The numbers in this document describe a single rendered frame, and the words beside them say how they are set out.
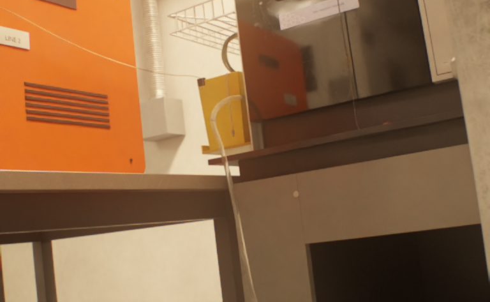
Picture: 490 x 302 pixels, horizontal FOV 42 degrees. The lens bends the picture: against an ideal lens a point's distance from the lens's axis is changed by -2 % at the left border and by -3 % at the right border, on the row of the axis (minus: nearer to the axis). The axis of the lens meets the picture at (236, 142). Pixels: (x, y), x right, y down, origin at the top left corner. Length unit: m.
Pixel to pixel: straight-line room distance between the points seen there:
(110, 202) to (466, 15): 0.91
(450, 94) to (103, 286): 2.34
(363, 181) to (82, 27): 0.59
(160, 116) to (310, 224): 1.69
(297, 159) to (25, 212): 0.52
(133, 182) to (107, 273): 2.07
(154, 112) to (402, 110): 1.75
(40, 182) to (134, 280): 2.12
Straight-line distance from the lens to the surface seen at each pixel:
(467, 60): 0.37
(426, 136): 1.17
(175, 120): 2.87
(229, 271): 1.47
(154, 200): 1.28
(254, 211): 1.29
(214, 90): 1.46
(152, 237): 3.03
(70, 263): 3.42
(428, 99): 1.26
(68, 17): 1.25
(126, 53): 1.34
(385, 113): 1.28
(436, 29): 1.24
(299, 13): 1.36
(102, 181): 1.13
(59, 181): 1.06
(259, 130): 1.40
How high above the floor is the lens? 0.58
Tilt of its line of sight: 8 degrees up
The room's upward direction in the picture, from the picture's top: 7 degrees counter-clockwise
